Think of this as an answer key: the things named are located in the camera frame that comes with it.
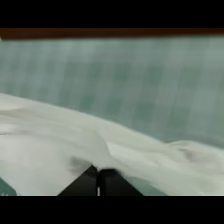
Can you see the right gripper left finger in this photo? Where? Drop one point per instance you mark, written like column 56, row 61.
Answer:
column 85, row 185

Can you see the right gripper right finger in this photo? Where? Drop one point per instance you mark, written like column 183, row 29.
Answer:
column 115, row 185

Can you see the white T-shirt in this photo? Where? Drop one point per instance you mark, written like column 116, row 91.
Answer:
column 66, row 150

